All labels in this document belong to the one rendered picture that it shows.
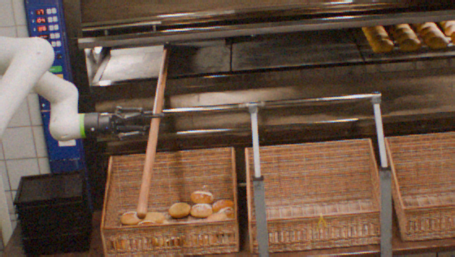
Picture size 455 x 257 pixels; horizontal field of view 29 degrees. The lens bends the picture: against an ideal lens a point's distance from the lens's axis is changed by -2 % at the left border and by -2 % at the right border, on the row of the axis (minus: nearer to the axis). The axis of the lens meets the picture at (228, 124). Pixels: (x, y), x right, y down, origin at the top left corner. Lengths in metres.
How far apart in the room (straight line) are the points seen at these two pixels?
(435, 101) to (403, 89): 0.15
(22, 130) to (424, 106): 1.78
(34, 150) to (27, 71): 1.18
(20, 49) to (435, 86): 1.85
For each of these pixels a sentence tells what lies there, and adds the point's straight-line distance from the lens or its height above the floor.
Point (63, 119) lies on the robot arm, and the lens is 3.37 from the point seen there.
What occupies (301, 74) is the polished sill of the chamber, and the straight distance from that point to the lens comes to 3.86.
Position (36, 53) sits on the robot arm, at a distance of 2.98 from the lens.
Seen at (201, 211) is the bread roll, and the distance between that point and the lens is 3.92.
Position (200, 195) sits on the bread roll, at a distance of 3.93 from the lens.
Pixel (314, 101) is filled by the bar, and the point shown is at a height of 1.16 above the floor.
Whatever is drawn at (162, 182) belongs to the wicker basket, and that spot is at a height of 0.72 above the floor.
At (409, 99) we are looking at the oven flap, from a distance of 3.96.
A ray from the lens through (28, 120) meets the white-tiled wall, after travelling 4.04.
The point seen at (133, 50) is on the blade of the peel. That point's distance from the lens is 4.33.
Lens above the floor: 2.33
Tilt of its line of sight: 20 degrees down
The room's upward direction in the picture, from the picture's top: 5 degrees counter-clockwise
